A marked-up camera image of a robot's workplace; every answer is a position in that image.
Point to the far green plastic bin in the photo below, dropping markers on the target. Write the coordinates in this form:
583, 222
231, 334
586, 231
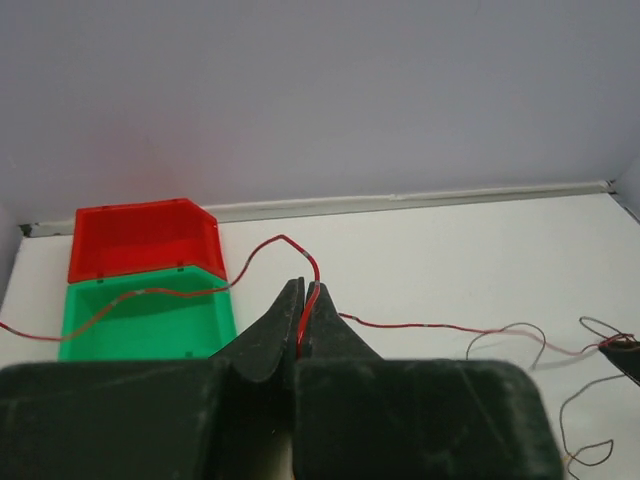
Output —
151, 326

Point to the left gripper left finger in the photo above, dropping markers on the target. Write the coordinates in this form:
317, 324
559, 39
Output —
228, 416

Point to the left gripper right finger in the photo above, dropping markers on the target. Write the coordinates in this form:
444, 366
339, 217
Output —
359, 416

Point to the red plastic bin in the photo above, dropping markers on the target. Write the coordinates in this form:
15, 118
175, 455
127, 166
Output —
127, 239

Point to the aluminium back rail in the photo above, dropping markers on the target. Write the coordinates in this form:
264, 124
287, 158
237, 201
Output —
270, 210

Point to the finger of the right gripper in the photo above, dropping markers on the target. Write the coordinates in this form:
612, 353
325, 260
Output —
625, 356

